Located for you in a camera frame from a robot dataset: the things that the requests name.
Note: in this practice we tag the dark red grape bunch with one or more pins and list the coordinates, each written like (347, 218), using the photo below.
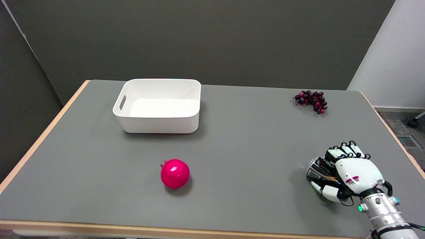
(312, 100)

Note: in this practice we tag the black drink can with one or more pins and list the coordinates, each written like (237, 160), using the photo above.
(319, 171)

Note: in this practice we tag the floor vent grille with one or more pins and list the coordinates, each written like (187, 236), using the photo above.
(408, 142)

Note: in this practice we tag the red pomegranate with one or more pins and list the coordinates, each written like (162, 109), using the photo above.
(175, 173)

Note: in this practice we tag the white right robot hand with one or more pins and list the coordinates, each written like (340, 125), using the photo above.
(352, 174)

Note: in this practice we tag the white plastic bin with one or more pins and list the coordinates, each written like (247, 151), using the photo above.
(158, 105)

